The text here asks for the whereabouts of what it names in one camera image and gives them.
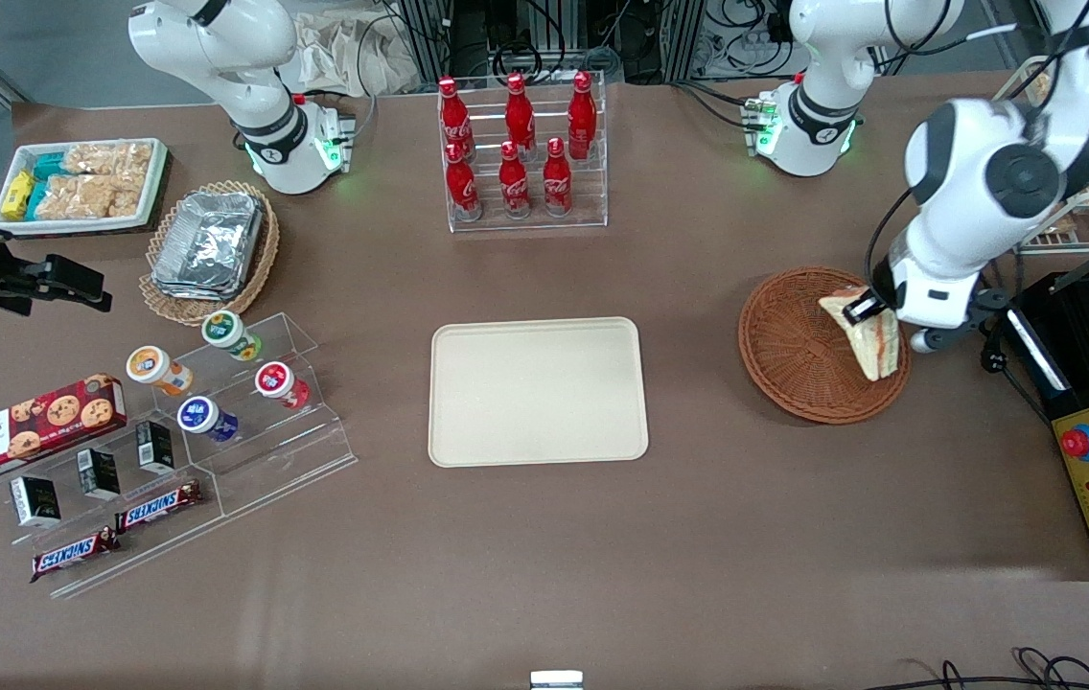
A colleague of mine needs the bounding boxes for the triangular sandwich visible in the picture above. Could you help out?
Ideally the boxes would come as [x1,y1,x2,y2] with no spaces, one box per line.
[817,285,901,383]

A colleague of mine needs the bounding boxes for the blue lid yoghurt cup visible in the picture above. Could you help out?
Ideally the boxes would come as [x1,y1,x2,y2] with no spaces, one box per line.
[176,395,241,444]

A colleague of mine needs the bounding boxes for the yellow snack packet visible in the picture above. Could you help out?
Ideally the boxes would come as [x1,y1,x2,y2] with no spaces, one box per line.
[0,170,36,222]

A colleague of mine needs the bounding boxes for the black floor cables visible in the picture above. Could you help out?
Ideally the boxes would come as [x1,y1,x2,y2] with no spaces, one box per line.
[864,647,1089,690]

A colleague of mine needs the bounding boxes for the aluminium frame with wiring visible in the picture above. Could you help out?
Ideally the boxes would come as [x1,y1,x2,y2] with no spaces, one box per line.
[397,0,795,85]

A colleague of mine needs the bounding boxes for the orange lid yoghurt cup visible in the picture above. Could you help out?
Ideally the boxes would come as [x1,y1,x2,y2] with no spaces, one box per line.
[126,345,194,397]

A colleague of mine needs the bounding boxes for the crumpled brown paper bag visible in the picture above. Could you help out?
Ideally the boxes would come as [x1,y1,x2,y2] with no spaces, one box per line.
[290,8,423,98]

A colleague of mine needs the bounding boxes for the light oval wicker basket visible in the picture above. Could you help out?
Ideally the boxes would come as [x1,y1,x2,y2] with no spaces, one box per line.
[138,179,281,328]

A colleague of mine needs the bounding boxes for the green lid yoghurt cup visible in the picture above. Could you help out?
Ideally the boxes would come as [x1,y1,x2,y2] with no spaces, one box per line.
[200,309,264,363]

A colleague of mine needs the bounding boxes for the clear acrylic bottle rack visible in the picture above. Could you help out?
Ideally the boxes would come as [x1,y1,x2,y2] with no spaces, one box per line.
[436,70,610,235]

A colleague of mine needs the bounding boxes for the brown round wicker basket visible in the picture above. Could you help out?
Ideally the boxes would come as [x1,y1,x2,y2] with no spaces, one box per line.
[738,266,913,426]

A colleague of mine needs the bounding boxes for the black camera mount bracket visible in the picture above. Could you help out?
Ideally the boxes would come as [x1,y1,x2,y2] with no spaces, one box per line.
[949,286,1017,346]

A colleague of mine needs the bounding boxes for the clear rice cracker packet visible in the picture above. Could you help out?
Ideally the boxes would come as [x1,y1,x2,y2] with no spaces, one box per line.
[35,172,145,220]
[64,141,154,179]

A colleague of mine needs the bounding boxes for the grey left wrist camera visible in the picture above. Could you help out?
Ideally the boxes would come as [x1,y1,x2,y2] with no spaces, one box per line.
[908,325,955,357]

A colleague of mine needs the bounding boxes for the clear acrylic stepped display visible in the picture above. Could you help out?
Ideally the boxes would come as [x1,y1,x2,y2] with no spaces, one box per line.
[6,310,359,601]

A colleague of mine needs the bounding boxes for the stacked foil containers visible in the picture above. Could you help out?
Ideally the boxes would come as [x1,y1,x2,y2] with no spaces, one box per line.
[151,191,266,302]

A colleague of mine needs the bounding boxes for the red cola bottle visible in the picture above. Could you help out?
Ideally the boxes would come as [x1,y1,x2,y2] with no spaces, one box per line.
[543,137,573,219]
[504,73,537,156]
[498,141,532,220]
[568,72,598,161]
[445,143,483,222]
[437,77,476,162]

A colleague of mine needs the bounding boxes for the black countertop appliance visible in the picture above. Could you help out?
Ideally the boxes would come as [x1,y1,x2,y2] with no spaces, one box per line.
[1008,270,1089,582]

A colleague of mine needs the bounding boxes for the Snickers chocolate bar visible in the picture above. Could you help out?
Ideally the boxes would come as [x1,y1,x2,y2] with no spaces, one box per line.
[30,526,121,585]
[114,478,203,535]

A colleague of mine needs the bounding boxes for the red lid yoghurt cup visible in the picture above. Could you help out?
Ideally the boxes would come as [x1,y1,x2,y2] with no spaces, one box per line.
[254,360,313,411]

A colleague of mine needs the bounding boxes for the red Walkers cookie box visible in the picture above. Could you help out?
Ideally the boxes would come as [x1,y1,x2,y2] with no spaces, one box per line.
[0,373,128,489]

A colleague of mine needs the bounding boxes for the white rectangular snack tray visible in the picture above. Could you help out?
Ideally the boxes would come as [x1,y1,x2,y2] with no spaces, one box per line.
[0,137,171,237]

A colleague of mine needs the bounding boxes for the cream plastic tray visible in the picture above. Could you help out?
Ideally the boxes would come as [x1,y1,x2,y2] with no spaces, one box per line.
[429,317,650,469]

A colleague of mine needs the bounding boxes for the small black white carton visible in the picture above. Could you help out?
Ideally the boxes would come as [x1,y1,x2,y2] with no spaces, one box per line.
[9,474,62,530]
[135,419,177,475]
[76,447,122,501]

